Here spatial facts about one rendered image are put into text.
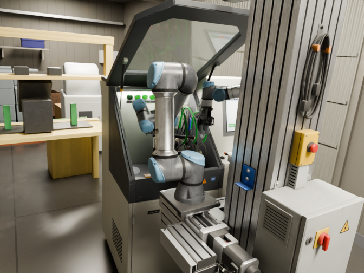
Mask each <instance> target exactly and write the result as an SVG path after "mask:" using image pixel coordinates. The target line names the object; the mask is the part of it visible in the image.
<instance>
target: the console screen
mask: <svg viewBox="0 0 364 273"><path fill-rule="evenodd" d="M238 99H239V98H237V99H231V100H224V101H222V108H223V136H224V137H225V136H233V135H234V134H235V125H236V116H237V108H238Z"/></svg>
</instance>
